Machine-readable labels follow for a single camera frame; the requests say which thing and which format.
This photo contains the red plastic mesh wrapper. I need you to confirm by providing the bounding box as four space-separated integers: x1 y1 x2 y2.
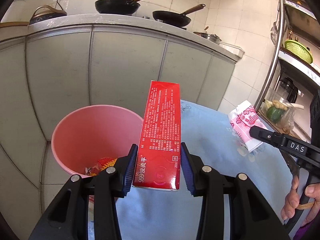
85 157 118 177

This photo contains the pink and white paper packet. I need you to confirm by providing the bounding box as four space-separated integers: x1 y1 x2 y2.
228 100 268 153

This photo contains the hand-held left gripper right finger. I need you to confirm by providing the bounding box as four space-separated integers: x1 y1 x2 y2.
180 142 290 240

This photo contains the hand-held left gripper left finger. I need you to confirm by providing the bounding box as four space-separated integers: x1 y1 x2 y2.
27 144 138 240

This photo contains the metal shelf rack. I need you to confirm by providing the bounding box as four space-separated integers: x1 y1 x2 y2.
255 0 320 140

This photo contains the light blue printed cloth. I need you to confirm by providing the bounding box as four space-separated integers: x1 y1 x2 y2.
87 99 300 240

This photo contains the black frying pan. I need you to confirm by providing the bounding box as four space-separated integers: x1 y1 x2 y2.
152 4 206 28

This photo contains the white plastic tray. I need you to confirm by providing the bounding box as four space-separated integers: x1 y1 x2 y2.
220 42 245 58

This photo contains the ginger root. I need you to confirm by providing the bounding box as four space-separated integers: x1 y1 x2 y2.
271 100 288 111

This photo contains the person's right hand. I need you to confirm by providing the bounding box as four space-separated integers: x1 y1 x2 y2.
280 175 320 227

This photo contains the black blender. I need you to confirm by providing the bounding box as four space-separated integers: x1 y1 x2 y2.
275 77 299 103

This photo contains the pink plastic bucket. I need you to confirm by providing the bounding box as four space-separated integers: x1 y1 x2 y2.
51 104 145 179

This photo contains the steel pot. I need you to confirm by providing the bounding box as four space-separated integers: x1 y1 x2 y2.
194 26 222 45

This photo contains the clear plastic container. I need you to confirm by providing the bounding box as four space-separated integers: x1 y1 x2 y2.
262 90 295 132

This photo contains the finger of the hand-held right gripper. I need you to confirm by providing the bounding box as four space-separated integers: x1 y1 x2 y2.
249 126 288 151

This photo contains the grey kitchen counter cabinet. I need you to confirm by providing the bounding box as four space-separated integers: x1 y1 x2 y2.
0 14 244 198

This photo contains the green plastic basket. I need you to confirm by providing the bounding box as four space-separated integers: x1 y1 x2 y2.
284 40 313 64

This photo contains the green pepper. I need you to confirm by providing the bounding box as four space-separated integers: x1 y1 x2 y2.
266 106 282 123

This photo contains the long red cardboard box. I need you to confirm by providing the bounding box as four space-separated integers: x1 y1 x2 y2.
132 80 181 192

